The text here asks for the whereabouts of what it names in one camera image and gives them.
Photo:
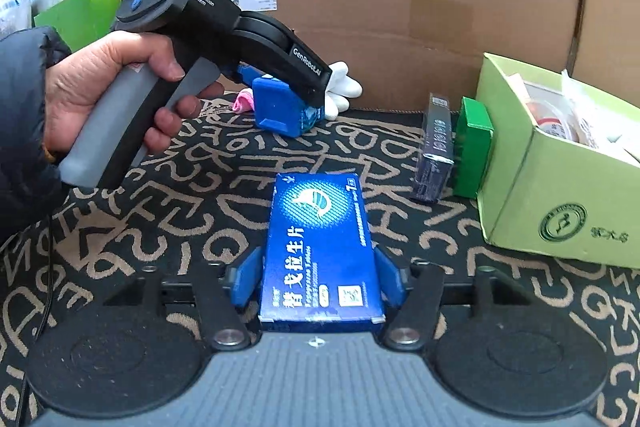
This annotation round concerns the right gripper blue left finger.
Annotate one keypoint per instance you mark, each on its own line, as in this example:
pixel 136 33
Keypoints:
pixel 221 292

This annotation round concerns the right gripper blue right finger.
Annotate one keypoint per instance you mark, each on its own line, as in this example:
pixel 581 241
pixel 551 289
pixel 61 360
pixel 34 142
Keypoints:
pixel 413 292

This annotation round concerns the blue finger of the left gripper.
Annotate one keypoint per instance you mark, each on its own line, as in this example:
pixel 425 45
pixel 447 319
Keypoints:
pixel 247 73

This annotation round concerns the blue medicine bottle box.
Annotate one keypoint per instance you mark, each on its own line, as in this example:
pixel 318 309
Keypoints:
pixel 279 110

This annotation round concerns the blue tablet box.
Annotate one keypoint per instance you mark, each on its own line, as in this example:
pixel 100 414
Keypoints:
pixel 319 272

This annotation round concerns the dark jacket sleeve forearm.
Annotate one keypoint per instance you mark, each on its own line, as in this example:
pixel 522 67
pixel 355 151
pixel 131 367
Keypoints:
pixel 31 186

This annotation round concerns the person's left hand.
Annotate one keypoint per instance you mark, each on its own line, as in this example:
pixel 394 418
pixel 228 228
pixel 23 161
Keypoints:
pixel 74 85

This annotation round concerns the white glove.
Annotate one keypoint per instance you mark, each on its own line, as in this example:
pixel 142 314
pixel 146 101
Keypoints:
pixel 339 91

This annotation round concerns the green carton far left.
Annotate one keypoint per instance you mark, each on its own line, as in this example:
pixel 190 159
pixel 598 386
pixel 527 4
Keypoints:
pixel 79 22

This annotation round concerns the dark blue slim box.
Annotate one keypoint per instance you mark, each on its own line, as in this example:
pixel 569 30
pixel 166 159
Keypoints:
pixel 436 157

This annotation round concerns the small green box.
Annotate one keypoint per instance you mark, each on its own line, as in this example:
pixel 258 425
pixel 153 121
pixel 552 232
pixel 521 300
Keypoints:
pixel 472 147

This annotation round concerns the light green open box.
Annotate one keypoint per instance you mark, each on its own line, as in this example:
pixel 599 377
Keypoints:
pixel 563 177

